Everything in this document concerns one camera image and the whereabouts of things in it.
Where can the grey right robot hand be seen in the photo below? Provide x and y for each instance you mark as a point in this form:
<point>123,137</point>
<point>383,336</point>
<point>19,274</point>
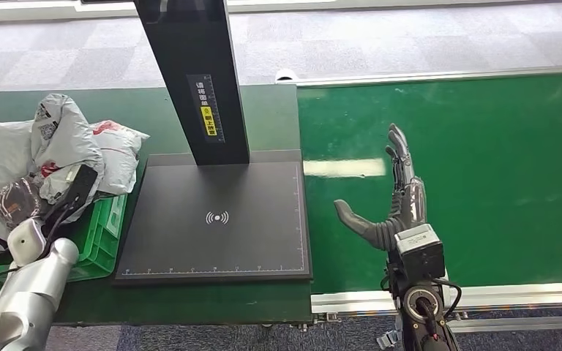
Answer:
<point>409,203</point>

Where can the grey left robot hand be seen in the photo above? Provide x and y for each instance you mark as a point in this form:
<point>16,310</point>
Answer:
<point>19,201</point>

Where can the white package with black logo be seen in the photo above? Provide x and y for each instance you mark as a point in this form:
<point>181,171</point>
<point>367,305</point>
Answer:
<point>63,131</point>

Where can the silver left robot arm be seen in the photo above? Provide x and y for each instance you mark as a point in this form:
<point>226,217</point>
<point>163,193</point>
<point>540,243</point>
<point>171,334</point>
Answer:
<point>24,300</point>

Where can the green conveyor belt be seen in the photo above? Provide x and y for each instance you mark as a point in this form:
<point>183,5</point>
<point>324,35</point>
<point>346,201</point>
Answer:
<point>504,194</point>

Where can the white conveyor roller end cap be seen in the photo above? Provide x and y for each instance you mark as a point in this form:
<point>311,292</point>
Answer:
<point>286,75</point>

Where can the black inbound scanner machine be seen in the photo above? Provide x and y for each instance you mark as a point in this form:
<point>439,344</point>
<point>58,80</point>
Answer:
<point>218,242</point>

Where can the green plastic crate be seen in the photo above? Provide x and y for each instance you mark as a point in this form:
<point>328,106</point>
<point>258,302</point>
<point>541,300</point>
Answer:
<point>99,242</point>

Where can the dark green table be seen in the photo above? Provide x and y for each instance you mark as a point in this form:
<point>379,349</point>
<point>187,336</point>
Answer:
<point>261,116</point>

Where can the black and yellow label sticker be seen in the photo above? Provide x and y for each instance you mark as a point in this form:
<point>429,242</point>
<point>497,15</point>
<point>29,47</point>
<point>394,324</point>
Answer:
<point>208,121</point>

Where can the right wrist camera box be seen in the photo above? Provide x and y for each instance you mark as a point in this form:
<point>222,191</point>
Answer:
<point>421,252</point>

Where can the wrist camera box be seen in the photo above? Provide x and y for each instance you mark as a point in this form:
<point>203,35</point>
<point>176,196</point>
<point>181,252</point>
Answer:
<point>80,186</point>
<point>421,252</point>

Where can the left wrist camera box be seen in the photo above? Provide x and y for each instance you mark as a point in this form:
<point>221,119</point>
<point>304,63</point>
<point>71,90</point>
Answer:
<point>80,186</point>

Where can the aluminium conveyor side rail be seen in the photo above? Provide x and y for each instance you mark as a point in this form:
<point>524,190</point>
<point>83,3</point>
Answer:
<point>407,77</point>
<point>349,301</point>

